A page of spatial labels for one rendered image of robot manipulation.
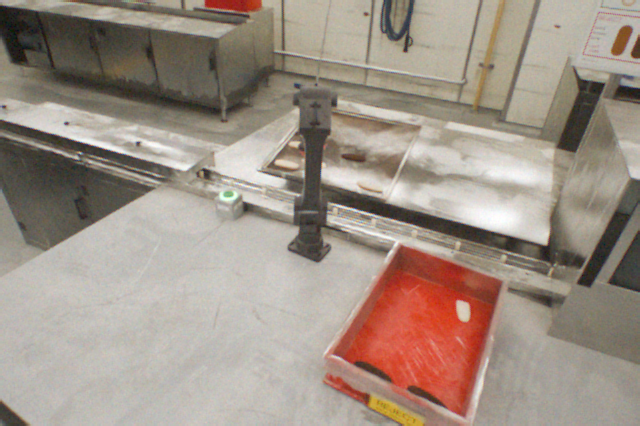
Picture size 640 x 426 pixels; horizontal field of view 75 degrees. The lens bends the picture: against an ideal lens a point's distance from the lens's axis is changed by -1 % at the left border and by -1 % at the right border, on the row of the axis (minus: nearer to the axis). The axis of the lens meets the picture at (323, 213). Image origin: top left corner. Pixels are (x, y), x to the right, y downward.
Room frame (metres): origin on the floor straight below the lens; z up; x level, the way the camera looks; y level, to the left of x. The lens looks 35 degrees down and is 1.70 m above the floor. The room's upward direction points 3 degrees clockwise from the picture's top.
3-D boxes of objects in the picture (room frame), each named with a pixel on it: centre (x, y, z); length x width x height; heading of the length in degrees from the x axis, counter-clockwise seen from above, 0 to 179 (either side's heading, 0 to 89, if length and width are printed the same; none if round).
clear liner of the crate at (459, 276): (0.70, -0.26, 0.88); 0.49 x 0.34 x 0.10; 153
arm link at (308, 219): (1.06, 0.04, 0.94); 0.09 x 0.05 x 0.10; 3
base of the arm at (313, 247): (1.04, 0.04, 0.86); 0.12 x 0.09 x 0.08; 62
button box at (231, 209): (1.21, 0.33, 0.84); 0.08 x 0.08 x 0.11; 68
